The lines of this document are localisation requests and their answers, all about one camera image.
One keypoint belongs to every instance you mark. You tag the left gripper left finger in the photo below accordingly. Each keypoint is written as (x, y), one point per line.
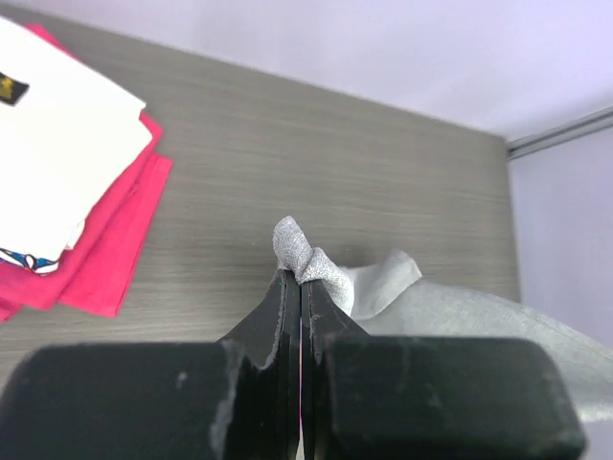
(234, 398)

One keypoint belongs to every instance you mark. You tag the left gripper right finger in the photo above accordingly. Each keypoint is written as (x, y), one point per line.
(417, 397)

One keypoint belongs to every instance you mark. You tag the grey cloth napkin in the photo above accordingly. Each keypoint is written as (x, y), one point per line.
(393, 298)

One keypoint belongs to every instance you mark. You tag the pink folded cloth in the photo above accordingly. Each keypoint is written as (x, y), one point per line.
(97, 267)

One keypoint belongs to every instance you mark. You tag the patterned blue cloth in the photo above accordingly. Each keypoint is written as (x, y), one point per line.
(18, 264)

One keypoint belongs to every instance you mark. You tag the white folded cloth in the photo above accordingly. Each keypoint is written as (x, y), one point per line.
(67, 133)

